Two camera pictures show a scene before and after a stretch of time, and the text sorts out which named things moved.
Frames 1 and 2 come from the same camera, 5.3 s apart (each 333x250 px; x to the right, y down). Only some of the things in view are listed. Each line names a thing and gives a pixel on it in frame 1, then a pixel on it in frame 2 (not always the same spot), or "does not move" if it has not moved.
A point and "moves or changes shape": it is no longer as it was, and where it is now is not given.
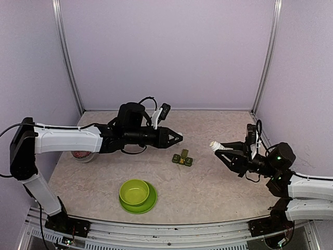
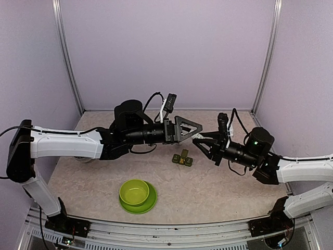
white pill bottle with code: (215, 146) moves or changes shape
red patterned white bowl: (82, 156) does not move
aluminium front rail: (135, 236) does not move
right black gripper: (242, 161) to (217, 152)
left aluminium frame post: (60, 33) does not move
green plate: (149, 203) does not move
